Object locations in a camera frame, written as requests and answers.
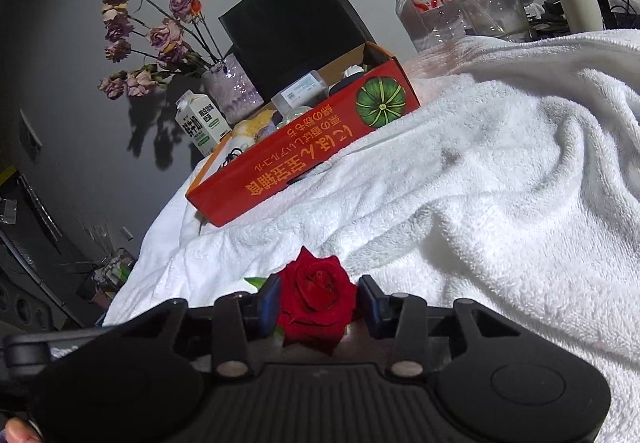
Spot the white terry towel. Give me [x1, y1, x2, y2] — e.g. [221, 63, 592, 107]
[102, 29, 640, 443]

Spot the clear plastic case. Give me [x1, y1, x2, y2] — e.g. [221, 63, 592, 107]
[271, 70, 327, 114]

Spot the red cardboard box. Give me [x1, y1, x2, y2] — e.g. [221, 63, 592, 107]
[185, 41, 421, 228]

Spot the black round item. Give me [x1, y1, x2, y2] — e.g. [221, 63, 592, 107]
[329, 73, 362, 96]

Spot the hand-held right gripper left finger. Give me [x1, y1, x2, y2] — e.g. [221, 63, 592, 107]
[117, 274, 284, 377]

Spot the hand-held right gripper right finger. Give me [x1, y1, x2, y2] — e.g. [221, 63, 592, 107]
[357, 274, 527, 377]

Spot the dried rose bouquet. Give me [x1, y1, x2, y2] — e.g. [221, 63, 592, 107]
[97, 0, 227, 100]

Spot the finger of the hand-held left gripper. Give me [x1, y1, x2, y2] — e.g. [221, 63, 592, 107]
[0, 326, 128, 369]

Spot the clear glass vase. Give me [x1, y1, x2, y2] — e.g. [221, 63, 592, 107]
[201, 54, 265, 124]

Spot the black paper bag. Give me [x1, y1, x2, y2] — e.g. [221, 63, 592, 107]
[218, 0, 372, 102]

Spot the clear drinking glass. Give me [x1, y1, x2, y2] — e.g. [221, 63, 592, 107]
[469, 0, 532, 43]

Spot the black cable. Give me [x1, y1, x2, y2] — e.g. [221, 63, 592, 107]
[219, 147, 247, 170]

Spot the white milk carton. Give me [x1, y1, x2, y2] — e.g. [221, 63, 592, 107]
[174, 90, 232, 156]

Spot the red rose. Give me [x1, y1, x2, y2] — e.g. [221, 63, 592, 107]
[244, 246, 359, 357]

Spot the person's left hand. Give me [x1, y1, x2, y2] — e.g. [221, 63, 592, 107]
[0, 417, 45, 443]

